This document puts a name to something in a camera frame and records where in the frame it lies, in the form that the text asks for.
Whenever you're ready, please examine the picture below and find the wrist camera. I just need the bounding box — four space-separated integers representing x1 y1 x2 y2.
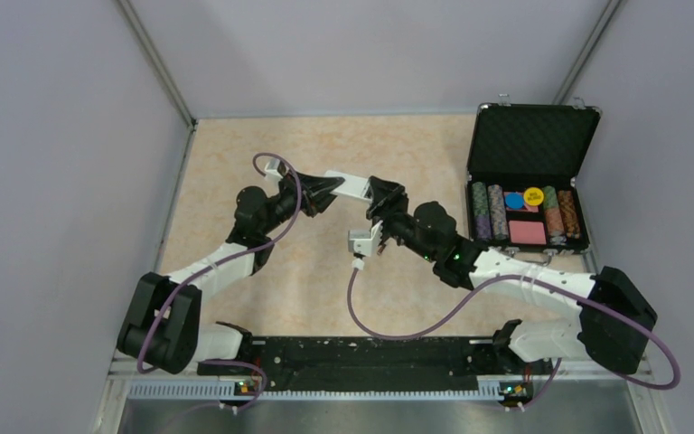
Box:
263 158 289 183
347 221 383 257

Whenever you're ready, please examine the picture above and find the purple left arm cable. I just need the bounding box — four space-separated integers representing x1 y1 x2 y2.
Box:
136 152 304 414

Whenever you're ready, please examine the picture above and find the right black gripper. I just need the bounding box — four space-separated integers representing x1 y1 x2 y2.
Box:
366 178 439 264

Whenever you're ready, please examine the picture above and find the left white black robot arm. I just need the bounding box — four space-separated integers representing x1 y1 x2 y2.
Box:
117 172 345 374

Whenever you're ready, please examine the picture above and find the black poker chip case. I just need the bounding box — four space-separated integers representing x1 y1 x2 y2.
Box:
465 103 602 255

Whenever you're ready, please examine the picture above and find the white remote control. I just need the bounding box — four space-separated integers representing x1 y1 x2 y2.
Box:
324 170 372 203

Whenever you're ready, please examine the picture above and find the blue round chip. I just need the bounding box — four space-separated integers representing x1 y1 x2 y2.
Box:
504 192 525 211

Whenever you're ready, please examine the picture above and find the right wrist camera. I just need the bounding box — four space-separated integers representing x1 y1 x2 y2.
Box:
347 221 383 257

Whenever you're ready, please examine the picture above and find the yellow dealer button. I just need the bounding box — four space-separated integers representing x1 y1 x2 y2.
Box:
522 187 545 207

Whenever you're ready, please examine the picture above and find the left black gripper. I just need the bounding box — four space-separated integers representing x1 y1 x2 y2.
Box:
259 166 345 234

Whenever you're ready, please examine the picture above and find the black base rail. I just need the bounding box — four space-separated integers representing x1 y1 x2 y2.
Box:
197 335 552 394

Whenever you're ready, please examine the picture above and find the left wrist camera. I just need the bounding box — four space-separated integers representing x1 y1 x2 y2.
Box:
263 158 289 183

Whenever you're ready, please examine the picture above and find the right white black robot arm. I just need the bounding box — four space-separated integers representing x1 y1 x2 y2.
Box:
366 176 657 375

